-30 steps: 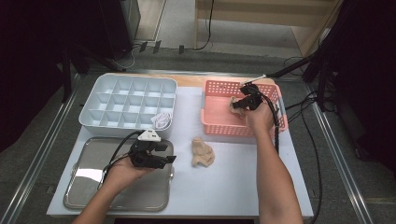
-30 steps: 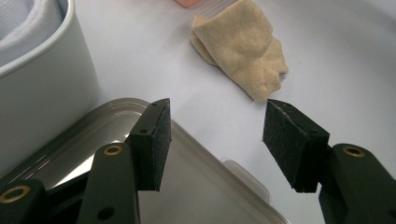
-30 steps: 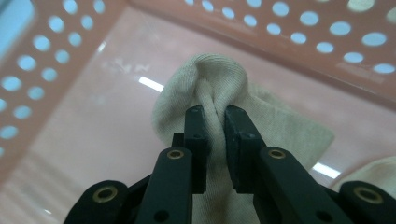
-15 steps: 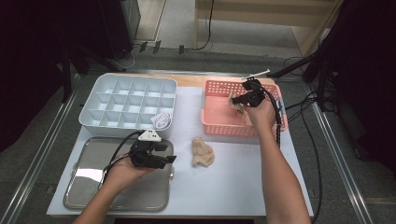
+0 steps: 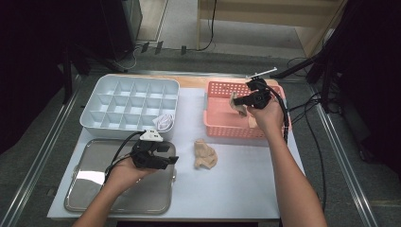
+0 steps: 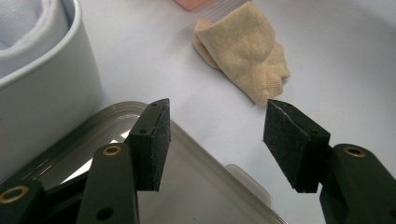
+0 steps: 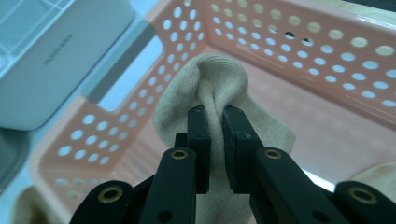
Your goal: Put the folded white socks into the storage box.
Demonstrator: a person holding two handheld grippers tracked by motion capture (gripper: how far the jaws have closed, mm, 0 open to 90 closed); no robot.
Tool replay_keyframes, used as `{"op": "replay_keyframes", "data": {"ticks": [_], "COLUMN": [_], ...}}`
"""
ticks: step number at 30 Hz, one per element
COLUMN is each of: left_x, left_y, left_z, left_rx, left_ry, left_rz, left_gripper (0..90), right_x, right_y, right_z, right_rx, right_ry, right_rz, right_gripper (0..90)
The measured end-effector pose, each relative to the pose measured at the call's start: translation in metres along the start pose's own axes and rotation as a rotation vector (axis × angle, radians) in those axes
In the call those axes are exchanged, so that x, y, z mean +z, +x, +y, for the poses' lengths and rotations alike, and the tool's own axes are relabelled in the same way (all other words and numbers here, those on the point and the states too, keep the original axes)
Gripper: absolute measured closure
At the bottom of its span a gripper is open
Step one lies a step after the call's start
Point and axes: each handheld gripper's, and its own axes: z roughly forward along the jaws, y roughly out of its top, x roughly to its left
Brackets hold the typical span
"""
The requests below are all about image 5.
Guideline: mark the dark curtain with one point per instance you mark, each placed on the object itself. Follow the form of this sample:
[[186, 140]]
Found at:
[[25, 63], [372, 78]]

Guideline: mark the white sock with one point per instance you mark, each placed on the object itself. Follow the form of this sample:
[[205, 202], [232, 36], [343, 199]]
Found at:
[[169, 124], [162, 121]]

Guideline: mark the beige sock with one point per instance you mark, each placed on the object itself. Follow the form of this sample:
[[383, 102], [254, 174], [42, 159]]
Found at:
[[238, 108], [205, 156]]

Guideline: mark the small black floor block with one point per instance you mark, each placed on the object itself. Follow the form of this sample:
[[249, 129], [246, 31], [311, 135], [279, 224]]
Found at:
[[183, 50], [145, 47], [159, 47]]

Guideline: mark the black metal stand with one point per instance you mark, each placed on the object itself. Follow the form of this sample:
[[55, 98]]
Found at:
[[293, 67], [66, 78]]

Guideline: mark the pink perforated plastic basket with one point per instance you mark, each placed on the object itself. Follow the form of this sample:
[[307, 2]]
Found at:
[[220, 116]]

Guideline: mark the white divided organizer box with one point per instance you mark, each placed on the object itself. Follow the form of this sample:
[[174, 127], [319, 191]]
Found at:
[[129, 105]]

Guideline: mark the person's right hand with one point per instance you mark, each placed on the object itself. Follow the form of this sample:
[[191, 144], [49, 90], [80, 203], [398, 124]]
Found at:
[[269, 119]]

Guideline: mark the metal floor rail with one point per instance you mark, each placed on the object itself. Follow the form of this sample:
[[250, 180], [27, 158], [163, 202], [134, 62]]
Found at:
[[342, 159], [39, 160]]

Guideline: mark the metal tray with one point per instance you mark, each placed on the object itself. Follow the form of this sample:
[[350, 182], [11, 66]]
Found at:
[[94, 195]]

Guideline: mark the person's left hand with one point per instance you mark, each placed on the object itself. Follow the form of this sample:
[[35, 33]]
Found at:
[[123, 175]]

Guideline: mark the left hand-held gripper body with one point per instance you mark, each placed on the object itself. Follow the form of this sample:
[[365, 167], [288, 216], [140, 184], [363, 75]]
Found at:
[[143, 157]]

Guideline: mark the black cabinet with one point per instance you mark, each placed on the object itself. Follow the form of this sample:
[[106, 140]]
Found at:
[[119, 25]]

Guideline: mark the light wooden frame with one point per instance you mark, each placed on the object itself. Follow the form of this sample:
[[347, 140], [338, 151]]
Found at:
[[252, 17]]

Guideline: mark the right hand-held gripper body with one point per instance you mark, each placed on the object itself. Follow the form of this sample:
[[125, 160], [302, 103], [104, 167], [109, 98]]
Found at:
[[260, 96]]

